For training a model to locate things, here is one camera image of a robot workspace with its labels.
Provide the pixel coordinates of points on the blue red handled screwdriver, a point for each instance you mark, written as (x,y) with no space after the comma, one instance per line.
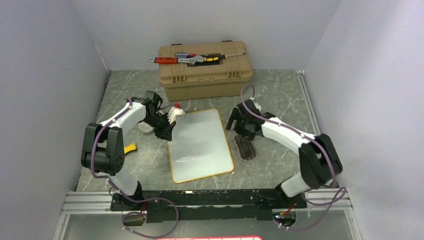
(185,55)

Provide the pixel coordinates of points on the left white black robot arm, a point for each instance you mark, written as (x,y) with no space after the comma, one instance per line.
(103,150)

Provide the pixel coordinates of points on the tan plastic toolbox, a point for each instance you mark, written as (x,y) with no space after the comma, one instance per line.
(224,78)

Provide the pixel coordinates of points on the black aluminium base frame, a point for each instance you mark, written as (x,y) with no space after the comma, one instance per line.
(186,205)

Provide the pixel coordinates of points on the yellow framed whiteboard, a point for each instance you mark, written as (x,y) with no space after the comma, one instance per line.
(199,148)

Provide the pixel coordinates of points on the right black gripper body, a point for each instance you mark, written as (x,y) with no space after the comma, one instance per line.
(243,129)

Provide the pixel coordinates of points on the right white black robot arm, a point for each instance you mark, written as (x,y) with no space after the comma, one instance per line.
(318,159)

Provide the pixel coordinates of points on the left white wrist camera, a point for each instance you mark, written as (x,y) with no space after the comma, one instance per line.
(174,112)

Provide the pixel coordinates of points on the grey scrubbing pad left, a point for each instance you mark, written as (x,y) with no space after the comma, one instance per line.
(145,128)

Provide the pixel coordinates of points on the yellow black handled screwdriver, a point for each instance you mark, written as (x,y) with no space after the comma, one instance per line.
(218,57)

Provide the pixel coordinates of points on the red handled adjustable wrench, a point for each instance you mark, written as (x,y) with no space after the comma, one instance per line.
(175,60)

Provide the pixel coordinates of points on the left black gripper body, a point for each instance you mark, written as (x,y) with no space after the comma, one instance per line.
(160,123)

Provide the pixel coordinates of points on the dark brown scrubbing pad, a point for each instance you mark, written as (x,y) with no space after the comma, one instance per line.
(246,149)

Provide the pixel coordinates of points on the yellow bone shaped sponge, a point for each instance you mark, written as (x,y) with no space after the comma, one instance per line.
(130,148)

